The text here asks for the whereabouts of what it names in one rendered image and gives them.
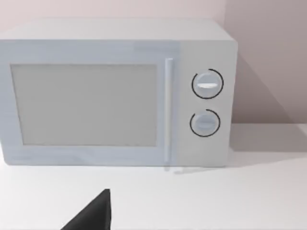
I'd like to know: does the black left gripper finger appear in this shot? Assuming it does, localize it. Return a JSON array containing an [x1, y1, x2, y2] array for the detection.
[[60, 188, 112, 230]]

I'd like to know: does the pale microwave door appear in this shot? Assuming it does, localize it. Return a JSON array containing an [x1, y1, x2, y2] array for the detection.
[[0, 39, 181, 167]]

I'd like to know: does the pale microwave oven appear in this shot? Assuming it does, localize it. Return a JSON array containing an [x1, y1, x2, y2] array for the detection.
[[0, 18, 239, 168]]

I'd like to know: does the pale round microwave knob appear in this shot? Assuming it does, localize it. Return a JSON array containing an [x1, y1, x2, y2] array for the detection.
[[193, 71, 222, 95], [192, 112, 218, 135]]

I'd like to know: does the pale microwave door handle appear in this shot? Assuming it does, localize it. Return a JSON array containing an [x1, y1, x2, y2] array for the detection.
[[164, 57, 174, 162]]

